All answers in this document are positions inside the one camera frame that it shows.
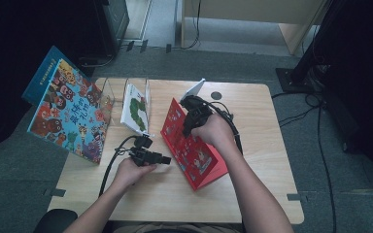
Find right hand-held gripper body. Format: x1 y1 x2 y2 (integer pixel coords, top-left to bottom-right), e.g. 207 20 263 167
179 78 214 125

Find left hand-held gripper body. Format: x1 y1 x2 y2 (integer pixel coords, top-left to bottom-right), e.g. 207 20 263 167
129 134 158 168

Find red picture book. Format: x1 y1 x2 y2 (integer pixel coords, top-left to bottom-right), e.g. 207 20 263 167
159 97 229 192

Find white caterpillar picture book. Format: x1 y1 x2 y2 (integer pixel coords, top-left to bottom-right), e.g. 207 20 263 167
119 83 151 137

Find clear acrylic book rack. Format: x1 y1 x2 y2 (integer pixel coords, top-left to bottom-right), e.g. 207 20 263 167
93 77 153 132

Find light blue animals picture book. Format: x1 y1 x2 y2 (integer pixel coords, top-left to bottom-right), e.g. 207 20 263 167
26 58 115 165

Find dark blue monster picture book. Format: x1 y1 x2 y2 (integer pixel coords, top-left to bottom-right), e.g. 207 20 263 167
21 45 88 108

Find person's left hand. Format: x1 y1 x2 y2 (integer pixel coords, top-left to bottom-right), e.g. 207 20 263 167
115 157 158 190

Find person's right hand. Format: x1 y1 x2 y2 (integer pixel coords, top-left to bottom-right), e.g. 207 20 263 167
192 113 237 153

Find person's beige trousers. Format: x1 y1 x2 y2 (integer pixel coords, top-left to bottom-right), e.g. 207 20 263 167
111 221 244 233

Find black stand base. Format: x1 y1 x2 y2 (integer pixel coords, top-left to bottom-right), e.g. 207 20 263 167
275 62 329 95

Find light wooden cabinet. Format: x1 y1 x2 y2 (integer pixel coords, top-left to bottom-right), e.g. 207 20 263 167
180 0 329 56

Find black chair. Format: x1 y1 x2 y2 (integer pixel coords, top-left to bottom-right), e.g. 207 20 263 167
33 208 79 233

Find black computer tower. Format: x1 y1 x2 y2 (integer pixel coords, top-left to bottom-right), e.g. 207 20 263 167
91 0 130 59

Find dark curtain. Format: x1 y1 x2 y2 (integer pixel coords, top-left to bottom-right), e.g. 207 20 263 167
0 0 111 156
299 0 373 179

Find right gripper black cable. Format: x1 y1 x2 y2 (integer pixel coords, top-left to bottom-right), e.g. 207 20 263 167
207 100 244 154

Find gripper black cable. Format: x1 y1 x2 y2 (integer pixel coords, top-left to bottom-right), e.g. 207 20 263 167
207 100 244 154
98 135 140 198

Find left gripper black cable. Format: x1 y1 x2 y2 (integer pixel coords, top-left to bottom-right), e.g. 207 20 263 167
98 135 140 198

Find black hanging cable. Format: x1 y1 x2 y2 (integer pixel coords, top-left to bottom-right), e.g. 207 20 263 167
169 0 203 51

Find black cable by tower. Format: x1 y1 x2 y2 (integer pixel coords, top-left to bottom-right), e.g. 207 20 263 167
81 48 119 69

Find long black floor cable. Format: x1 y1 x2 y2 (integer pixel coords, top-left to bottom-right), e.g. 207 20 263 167
315 96 338 233

